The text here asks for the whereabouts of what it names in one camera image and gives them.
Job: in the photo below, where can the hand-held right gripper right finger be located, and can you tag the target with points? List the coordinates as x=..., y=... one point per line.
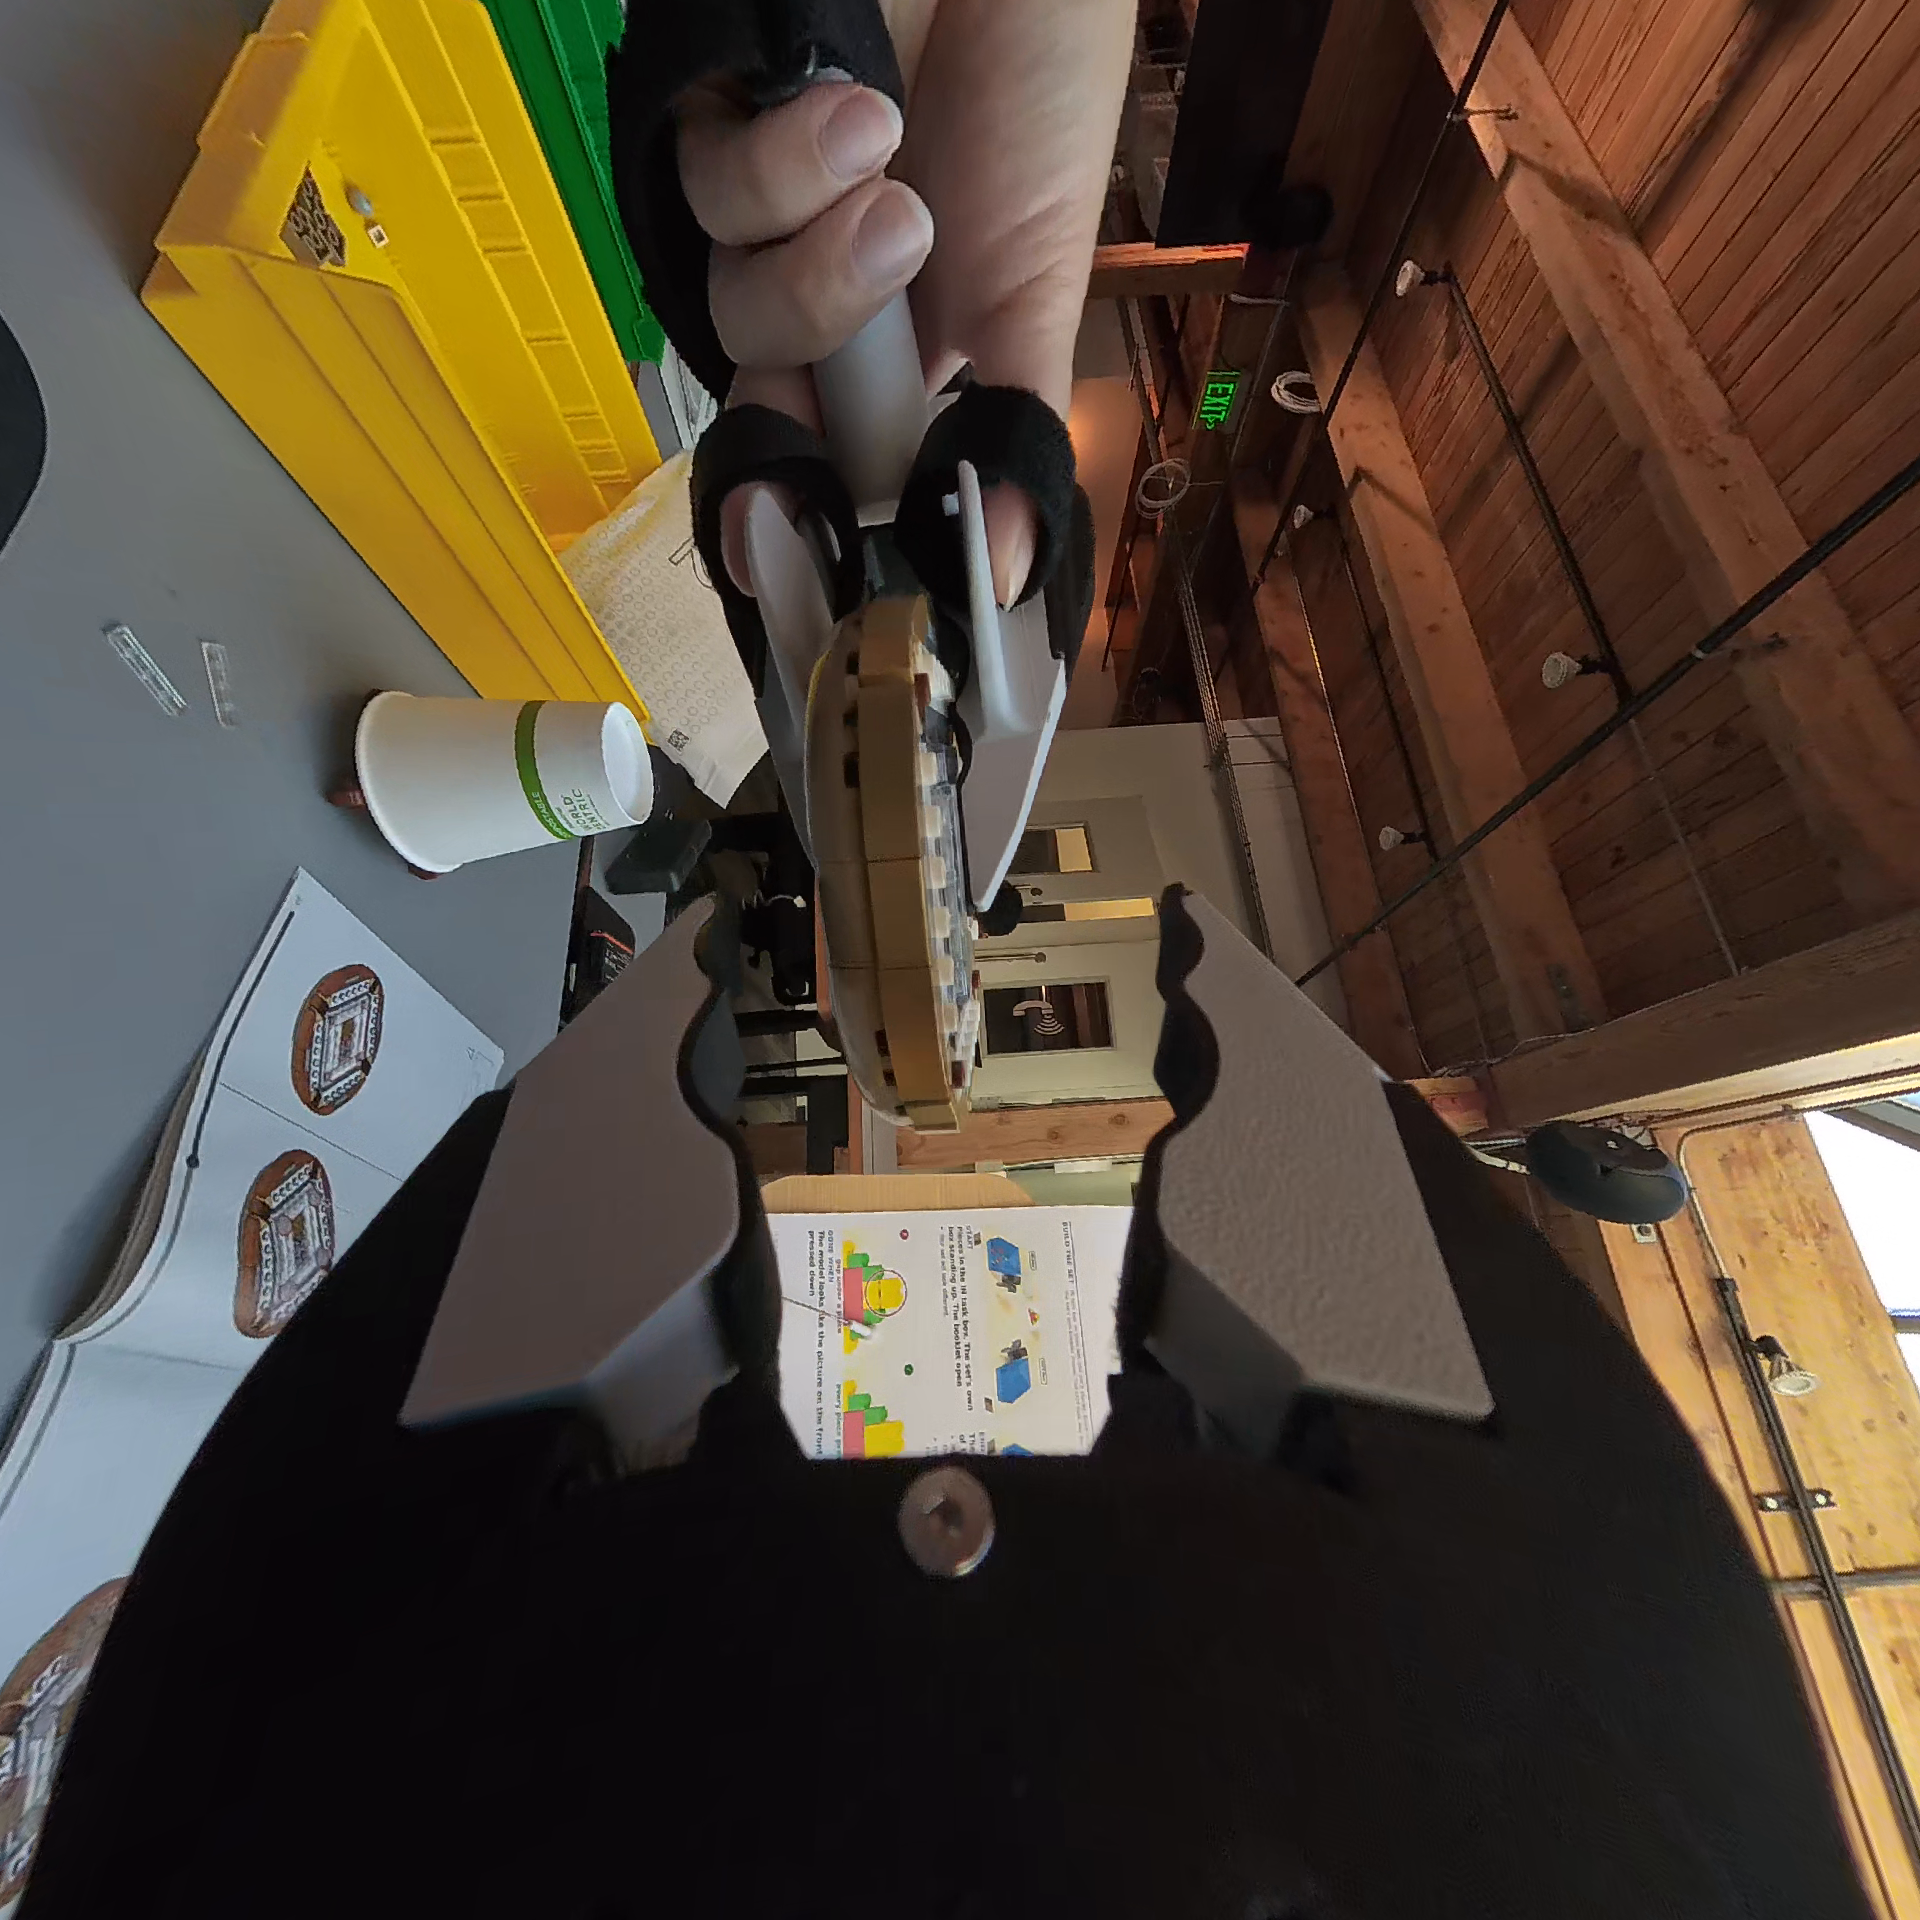
x=1307, y=1200

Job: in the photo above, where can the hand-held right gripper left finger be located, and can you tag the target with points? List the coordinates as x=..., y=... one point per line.
x=599, y=1200

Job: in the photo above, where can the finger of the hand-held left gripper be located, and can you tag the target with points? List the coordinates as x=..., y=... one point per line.
x=1013, y=750
x=787, y=599

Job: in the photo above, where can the round tan lego base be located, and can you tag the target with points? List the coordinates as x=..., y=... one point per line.
x=886, y=839

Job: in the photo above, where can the lego instruction booklet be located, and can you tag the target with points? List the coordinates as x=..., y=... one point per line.
x=224, y=1079

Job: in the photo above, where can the person's left hand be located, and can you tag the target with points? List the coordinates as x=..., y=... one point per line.
x=1004, y=182

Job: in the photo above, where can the white paper parts bag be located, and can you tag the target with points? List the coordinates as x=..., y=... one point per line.
x=661, y=630

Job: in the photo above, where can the black ceiling spotlight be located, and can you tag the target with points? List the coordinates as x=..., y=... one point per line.
x=1613, y=1174

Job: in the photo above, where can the green exit sign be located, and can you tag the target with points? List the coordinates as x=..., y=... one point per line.
x=1219, y=404

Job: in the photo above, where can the printed instruction sheet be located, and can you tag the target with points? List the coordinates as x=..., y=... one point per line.
x=961, y=1319

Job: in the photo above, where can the white paper cup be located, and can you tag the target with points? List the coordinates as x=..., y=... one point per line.
x=452, y=780

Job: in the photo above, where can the green plastic bin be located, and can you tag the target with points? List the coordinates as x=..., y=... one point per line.
x=579, y=150

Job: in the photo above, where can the yellow plastic bin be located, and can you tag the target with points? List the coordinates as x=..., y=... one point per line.
x=375, y=347

